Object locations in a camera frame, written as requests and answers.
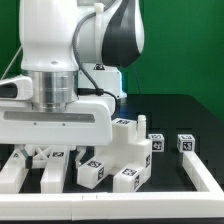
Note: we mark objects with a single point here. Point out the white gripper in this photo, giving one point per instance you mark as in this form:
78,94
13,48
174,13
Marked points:
86,122

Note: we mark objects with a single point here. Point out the white chair back frame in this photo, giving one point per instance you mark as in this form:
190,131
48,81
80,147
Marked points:
53,159

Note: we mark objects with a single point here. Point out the white chair seat plate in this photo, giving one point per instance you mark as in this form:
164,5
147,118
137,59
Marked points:
129,146

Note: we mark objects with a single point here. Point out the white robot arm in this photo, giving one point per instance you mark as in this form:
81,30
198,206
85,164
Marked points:
45,105

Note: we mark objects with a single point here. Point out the white U-shaped obstacle frame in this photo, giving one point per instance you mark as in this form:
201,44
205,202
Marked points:
207,201

